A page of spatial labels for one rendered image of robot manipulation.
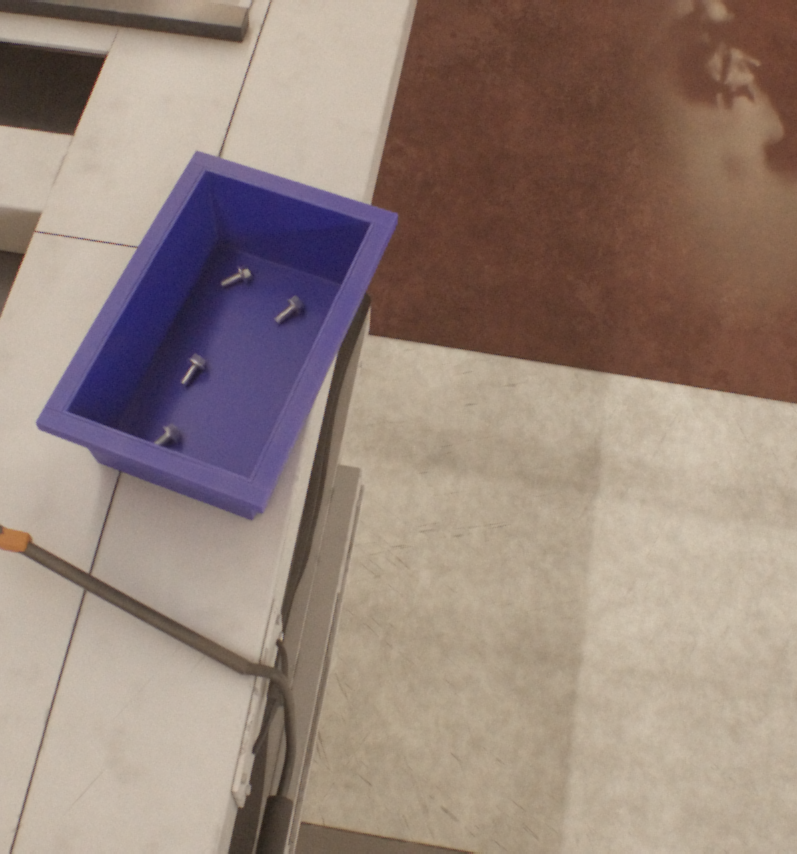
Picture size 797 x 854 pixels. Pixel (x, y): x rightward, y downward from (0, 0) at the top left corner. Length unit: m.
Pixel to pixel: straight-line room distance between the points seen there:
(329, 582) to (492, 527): 0.54
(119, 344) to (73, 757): 0.26
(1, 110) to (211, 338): 0.36
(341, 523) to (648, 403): 0.74
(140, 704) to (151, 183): 0.41
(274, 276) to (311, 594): 0.43
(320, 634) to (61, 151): 0.53
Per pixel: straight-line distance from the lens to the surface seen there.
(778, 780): 1.68
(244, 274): 0.85
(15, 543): 0.75
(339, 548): 1.21
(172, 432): 0.79
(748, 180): 2.15
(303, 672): 1.17
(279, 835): 0.86
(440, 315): 1.85
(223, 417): 0.80
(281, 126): 0.96
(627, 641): 1.67
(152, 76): 1.01
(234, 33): 1.02
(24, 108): 1.10
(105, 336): 0.76
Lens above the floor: 1.55
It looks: 61 degrees down
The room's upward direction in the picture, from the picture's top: 6 degrees clockwise
